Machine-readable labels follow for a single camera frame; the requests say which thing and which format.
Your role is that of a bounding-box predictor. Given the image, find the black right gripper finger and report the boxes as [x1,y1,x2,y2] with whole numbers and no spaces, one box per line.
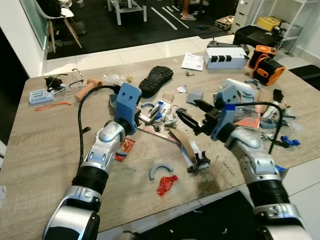
[193,99,217,117]
[175,110,206,136]

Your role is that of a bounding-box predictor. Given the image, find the grey plastic block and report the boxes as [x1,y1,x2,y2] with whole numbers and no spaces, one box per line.
[186,88,205,105]

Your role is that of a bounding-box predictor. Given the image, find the blue white tube pack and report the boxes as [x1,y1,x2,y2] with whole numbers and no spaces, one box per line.
[150,99,174,121]

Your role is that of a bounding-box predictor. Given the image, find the flat red wrapper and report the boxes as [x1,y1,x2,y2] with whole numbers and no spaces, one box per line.
[114,138,136,162]

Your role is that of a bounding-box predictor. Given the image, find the orange card in clear bag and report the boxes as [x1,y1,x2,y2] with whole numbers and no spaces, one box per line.
[232,105,264,130]

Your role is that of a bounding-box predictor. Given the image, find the black shoe sole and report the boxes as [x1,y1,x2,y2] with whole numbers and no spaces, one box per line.
[138,65,175,99]

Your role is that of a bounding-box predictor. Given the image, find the white grey handheld device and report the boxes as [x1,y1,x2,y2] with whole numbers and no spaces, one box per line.
[222,78,259,104]

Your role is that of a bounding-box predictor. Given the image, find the white paper booklet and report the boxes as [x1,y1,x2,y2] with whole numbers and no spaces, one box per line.
[180,52,205,72]

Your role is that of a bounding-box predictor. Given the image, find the grey plastic arc piece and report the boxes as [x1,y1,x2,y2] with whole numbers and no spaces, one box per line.
[148,162,175,182]

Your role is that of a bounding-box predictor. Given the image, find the white box with black inserts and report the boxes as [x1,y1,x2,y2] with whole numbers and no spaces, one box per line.
[203,46,250,70]

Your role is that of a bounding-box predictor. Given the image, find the crumpled red wrapper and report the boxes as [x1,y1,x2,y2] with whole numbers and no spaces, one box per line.
[156,174,180,197]

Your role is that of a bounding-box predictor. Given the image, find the black orange round device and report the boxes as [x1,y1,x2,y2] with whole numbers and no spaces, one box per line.
[252,57,287,87]

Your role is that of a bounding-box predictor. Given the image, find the blue tape scraps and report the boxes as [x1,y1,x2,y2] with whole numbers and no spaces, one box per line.
[279,134,302,149]

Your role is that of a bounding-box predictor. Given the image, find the clear safety glasses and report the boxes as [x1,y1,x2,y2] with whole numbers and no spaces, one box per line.
[50,68,85,97]

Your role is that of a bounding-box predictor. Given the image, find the black case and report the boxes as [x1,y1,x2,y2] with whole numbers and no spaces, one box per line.
[233,24,284,50]

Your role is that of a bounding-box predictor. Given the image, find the orange rubber strip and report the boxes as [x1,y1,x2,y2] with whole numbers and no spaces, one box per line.
[34,101,74,112]

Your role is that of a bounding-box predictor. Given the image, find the person's feet in sandals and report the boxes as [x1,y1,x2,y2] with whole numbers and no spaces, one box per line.
[179,0,199,22]

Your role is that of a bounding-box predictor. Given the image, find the small black gadget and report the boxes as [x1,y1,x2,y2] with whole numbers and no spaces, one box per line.
[44,75,64,91]

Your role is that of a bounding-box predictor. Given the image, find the blue white keypad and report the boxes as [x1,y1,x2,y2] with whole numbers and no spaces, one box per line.
[28,88,55,105]

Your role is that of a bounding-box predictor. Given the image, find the yellow box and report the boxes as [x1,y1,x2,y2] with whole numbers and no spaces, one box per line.
[255,16,284,32]

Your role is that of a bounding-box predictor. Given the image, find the white small table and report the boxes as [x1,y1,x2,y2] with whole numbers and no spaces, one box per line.
[107,0,149,26]

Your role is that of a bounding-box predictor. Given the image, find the white shelf rack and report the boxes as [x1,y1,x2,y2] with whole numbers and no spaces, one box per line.
[234,0,320,56]

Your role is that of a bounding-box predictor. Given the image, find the white chair with wooden legs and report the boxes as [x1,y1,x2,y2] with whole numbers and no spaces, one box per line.
[34,0,84,54]

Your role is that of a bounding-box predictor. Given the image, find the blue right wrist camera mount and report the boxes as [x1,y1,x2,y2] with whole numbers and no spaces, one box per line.
[210,85,242,142]

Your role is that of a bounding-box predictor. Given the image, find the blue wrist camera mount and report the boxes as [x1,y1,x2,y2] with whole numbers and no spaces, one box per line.
[115,82,143,134]
[210,85,242,142]

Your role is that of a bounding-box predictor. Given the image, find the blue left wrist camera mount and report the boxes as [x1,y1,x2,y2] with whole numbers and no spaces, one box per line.
[115,82,143,134]

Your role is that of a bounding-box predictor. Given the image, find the brown strap with black clip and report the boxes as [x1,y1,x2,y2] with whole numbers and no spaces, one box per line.
[167,127,211,174]

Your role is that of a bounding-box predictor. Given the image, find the tan wooden handle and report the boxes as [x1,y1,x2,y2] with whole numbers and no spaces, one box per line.
[74,77,104,102]

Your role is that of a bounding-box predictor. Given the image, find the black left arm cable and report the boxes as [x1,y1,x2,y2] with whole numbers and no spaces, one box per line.
[77,84,121,168]

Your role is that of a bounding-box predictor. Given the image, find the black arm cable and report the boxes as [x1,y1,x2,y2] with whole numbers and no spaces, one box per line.
[240,101,285,155]
[77,84,121,168]

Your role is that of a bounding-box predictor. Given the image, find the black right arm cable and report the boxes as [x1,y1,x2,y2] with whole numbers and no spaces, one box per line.
[240,101,285,155]

